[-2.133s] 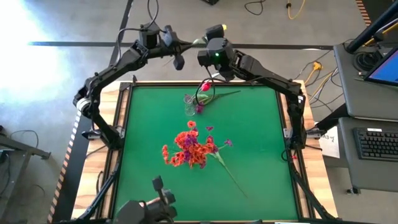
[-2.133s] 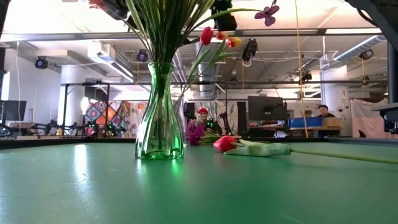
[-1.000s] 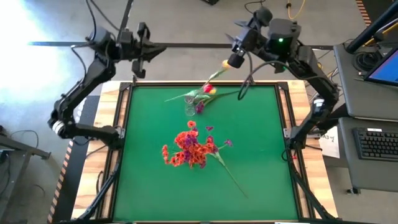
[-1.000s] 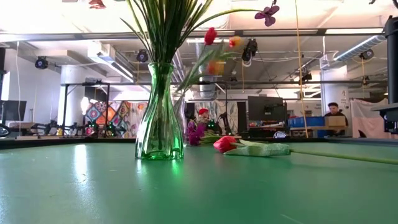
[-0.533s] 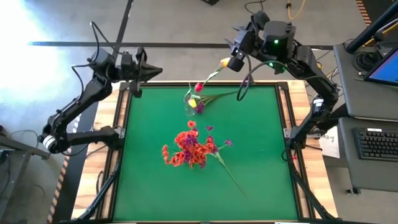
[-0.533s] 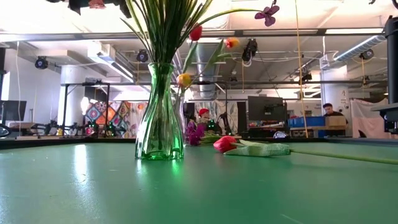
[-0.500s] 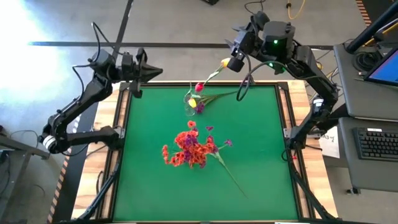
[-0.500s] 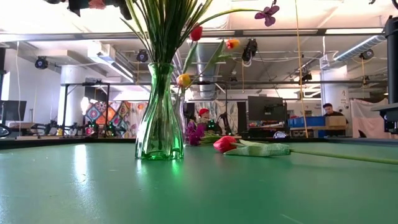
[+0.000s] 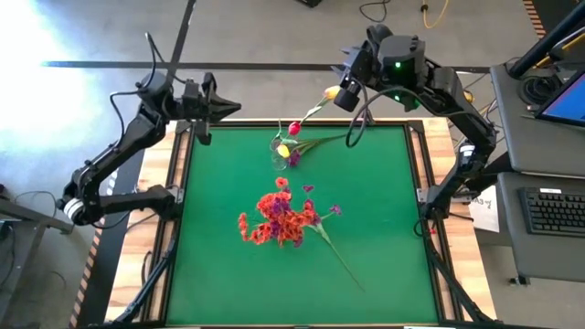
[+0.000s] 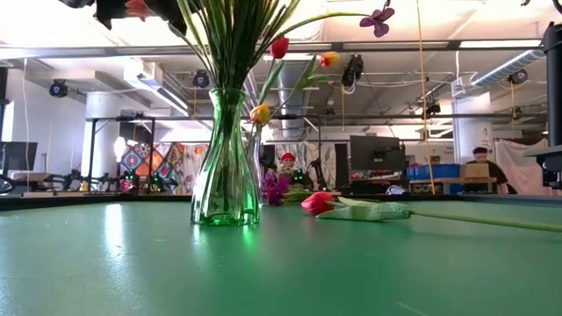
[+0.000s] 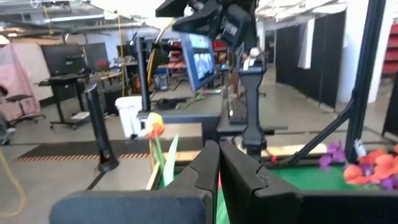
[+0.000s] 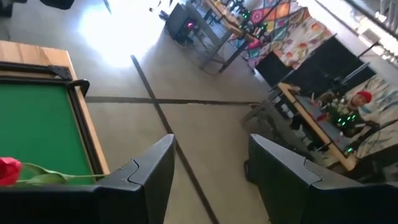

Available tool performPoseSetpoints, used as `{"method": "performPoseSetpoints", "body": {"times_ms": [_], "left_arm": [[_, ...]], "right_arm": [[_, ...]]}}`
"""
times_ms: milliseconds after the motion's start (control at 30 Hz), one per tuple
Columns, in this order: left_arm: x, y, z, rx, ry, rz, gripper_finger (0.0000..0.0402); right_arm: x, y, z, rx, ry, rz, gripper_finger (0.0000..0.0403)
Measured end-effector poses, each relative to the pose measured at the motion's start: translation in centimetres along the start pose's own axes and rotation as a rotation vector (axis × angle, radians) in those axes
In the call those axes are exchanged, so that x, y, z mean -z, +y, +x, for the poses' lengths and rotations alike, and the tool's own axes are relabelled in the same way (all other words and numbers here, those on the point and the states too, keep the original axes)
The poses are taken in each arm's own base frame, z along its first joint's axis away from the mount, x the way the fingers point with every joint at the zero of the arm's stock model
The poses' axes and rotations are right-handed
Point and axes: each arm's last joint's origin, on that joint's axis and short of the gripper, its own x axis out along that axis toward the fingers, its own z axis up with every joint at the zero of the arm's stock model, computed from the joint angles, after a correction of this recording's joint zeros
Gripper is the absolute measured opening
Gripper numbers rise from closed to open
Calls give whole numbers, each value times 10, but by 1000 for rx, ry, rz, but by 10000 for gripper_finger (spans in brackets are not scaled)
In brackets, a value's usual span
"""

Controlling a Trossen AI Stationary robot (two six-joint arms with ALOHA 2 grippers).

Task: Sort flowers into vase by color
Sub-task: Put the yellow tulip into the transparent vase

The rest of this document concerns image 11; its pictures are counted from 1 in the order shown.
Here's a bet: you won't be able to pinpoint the black curtain partition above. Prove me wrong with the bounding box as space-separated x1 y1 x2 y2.
275 11 346 110

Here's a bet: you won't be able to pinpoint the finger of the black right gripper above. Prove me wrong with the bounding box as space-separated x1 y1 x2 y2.
172 1 223 40
155 0 189 18

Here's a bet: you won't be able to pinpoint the red shelving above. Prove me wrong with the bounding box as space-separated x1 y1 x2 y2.
381 24 398 78

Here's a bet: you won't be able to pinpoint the red background flowers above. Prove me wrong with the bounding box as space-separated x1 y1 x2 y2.
95 58 110 73

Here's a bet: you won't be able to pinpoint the grey desk with keyboard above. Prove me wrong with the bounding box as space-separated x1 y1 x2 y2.
216 90 289 139

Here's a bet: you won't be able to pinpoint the black background screen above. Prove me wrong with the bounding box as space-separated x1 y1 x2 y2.
41 42 110 75

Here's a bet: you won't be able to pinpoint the black keyboard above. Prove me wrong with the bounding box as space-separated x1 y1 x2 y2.
228 96 249 126

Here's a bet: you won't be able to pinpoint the black cylindrical floor post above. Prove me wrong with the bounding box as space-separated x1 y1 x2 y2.
83 82 121 173

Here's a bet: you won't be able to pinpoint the black monitor pole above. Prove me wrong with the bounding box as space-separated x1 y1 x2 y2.
134 36 154 113

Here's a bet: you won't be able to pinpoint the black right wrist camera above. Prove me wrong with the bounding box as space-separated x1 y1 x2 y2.
221 4 251 48

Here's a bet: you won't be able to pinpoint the black standing desk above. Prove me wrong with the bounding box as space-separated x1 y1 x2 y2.
35 70 94 131

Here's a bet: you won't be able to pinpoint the yellow and red tulip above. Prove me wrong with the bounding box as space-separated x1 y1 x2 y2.
145 111 180 189

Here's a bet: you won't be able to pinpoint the white trash bin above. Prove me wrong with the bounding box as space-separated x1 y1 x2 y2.
114 95 144 140

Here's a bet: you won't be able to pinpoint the black hazard striped floor mat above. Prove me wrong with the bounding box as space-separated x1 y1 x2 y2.
14 138 205 163

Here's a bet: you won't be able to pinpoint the blue storage crate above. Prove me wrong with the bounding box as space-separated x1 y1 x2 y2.
153 67 170 92

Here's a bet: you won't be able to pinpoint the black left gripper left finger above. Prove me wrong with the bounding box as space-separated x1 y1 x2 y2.
49 140 221 224

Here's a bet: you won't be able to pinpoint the black stool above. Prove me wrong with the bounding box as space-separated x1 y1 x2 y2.
4 93 47 126

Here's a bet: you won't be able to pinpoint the pink cloth sheet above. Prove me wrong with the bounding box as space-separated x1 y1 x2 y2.
0 42 42 123

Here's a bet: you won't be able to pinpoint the white hanging cloth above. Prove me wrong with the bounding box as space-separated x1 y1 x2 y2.
297 17 317 70

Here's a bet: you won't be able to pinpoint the yellow floor cable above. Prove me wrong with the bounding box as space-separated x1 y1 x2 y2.
0 146 28 218

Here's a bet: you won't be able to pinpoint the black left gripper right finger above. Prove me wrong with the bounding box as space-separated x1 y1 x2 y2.
220 141 398 224

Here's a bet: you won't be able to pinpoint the monitor with blue screen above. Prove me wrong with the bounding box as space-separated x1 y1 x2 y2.
180 32 218 93

